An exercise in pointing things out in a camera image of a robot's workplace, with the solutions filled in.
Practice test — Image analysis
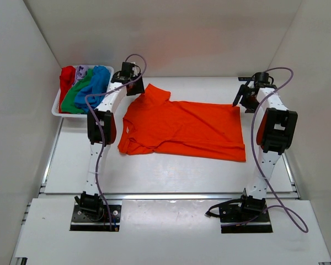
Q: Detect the dark table label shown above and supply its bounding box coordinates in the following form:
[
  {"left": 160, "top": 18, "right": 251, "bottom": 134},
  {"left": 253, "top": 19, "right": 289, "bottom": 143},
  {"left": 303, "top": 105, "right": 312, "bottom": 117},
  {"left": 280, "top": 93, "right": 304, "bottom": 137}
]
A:
[{"left": 238, "top": 77, "right": 254, "bottom": 82}]

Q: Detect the blue t shirt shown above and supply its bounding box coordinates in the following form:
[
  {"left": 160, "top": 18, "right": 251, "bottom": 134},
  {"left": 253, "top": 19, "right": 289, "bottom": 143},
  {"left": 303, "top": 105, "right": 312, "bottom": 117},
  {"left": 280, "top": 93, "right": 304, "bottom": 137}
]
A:
[{"left": 74, "top": 66, "right": 110, "bottom": 113}]

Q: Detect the red t shirt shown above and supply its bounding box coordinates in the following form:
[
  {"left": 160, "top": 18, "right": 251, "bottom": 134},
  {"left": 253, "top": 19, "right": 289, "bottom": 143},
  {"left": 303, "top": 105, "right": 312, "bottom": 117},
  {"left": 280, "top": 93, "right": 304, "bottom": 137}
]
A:
[{"left": 58, "top": 66, "right": 76, "bottom": 113}]

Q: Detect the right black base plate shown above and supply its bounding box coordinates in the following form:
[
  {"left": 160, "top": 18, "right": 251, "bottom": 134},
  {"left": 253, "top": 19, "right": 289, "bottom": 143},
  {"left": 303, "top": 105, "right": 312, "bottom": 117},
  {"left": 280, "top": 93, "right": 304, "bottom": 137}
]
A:
[{"left": 205, "top": 199, "right": 273, "bottom": 234}]

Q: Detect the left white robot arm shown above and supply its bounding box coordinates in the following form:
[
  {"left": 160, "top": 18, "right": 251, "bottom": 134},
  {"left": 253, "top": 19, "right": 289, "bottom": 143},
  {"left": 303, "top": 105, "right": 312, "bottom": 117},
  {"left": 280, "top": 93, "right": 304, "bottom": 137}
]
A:
[{"left": 75, "top": 60, "right": 145, "bottom": 221}]

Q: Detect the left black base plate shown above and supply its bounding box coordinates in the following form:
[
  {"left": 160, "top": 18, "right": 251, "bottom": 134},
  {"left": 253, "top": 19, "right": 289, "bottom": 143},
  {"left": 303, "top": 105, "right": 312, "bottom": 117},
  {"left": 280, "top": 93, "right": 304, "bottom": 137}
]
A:
[{"left": 70, "top": 204, "right": 122, "bottom": 232}]

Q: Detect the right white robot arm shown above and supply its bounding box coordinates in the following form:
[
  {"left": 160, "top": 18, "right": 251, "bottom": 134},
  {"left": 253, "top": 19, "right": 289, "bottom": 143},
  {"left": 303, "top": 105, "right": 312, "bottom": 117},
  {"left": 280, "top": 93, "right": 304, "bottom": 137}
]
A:
[{"left": 232, "top": 71, "right": 298, "bottom": 221}]

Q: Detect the green t shirt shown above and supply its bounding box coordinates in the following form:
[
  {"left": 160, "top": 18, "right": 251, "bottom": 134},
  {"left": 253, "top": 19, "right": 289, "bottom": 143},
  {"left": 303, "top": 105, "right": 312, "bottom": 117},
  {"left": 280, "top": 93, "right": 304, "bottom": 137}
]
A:
[{"left": 61, "top": 68, "right": 93, "bottom": 114}]

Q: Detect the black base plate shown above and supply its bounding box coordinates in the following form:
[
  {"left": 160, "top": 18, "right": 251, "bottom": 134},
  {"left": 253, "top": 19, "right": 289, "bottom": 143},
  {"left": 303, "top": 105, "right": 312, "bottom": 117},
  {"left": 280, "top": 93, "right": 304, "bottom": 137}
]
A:
[
  {"left": 70, "top": 204, "right": 122, "bottom": 232},
  {"left": 205, "top": 199, "right": 273, "bottom": 234}
]

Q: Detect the orange t shirt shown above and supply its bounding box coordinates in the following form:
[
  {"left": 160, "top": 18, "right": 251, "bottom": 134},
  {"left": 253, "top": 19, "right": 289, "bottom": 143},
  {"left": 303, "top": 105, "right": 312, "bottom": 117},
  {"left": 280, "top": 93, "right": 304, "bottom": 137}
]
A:
[{"left": 118, "top": 84, "right": 246, "bottom": 162}]

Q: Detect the lavender t shirt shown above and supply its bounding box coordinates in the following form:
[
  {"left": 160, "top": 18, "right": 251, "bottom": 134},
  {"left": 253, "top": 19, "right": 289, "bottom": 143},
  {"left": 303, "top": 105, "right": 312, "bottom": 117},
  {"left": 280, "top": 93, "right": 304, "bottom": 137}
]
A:
[{"left": 72, "top": 65, "right": 89, "bottom": 86}]

